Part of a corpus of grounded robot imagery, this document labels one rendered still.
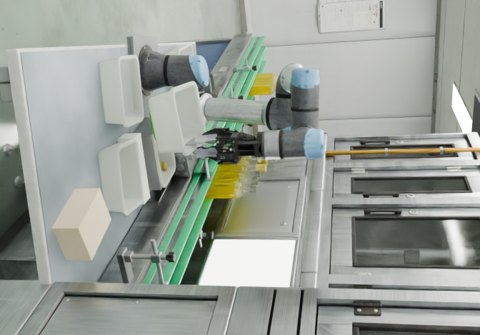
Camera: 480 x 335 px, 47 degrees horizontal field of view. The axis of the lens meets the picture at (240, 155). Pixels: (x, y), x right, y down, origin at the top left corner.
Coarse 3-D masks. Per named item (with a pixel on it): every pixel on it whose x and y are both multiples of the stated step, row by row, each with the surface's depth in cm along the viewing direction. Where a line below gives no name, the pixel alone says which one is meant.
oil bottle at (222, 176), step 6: (216, 174) 227; (222, 174) 227; (228, 174) 226; (234, 174) 226; (240, 174) 225; (216, 180) 224; (222, 180) 224; (228, 180) 223; (234, 180) 223; (240, 180) 223
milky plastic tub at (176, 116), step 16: (160, 96) 137; (176, 96) 156; (192, 96) 156; (160, 112) 138; (176, 112) 136; (192, 112) 157; (160, 128) 139; (176, 128) 136; (192, 128) 158; (160, 144) 140; (176, 144) 138
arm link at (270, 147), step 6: (264, 132) 140; (270, 132) 140; (276, 132) 140; (264, 138) 139; (270, 138) 139; (276, 138) 138; (264, 144) 139; (270, 144) 138; (276, 144) 138; (264, 150) 139; (270, 150) 139; (276, 150) 138; (264, 156) 140; (270, 156) 140; (276, 156) 140
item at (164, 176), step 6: (156, 150) 196; (156, 156) 197; (162, 156) 215; (168, 156) 215; (174, 156) 216; (156, 162) 198; (168, 162) 216; (174, 162) 216; (168, 168) 216; (174, 168) 216; (162, 174) 212; (168, 174) 212; (162, 180) 202; (168, 180) 208; (162, 186) 203
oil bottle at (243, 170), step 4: (220, 168) 232; (224, 168) 232; (228, 168) 231; (232, 168) 231; (236, 168) 230; (240, 168) 230; (244, 168) 230; (216, 172) 230; (220, 172) 229; (224, 172) 229; (228, 172) 228; (232, 172) 228; (236, 172) 228; (240, 172) 228; (244, 172) 228
